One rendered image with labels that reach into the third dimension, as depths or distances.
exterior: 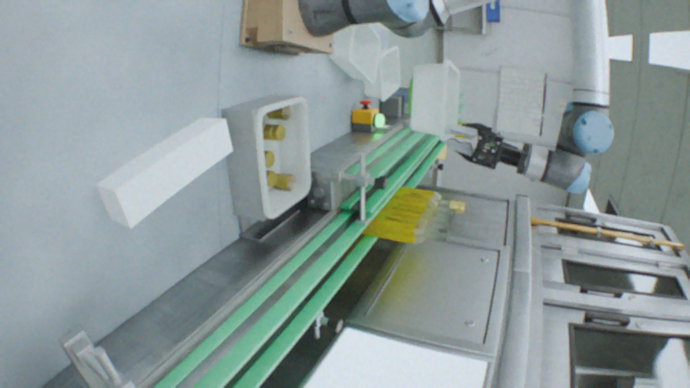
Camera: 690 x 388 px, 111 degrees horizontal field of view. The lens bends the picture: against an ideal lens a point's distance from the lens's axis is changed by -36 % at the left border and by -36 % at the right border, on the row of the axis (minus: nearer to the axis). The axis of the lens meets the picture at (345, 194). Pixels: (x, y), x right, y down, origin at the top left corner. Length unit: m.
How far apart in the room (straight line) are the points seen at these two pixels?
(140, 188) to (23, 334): 0.29
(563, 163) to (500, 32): 5.94
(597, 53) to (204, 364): 0.81
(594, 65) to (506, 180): 6.44
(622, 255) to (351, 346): 0.99
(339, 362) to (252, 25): 0.68
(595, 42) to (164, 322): 0.87
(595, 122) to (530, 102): 6.07
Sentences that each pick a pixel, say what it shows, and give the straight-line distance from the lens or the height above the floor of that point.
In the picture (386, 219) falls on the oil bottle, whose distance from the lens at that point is 0.92.
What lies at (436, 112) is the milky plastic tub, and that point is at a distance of 0.77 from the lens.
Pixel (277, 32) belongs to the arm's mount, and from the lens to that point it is 0.70.
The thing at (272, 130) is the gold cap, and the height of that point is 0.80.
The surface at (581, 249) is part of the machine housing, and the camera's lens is 1.34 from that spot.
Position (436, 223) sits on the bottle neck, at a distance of 0.96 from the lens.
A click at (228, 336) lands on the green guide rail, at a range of 0.59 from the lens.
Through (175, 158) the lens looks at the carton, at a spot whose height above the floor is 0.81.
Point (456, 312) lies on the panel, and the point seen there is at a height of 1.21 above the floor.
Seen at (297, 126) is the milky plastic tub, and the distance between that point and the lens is 0.81.
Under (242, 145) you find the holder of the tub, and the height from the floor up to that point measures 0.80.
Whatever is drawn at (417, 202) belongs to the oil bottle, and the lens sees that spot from 1.01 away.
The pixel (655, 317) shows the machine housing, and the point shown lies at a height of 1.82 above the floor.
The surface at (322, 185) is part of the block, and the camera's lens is 0.86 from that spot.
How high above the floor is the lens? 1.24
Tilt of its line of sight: 23 degrees down
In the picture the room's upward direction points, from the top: 100 degrees clockwise
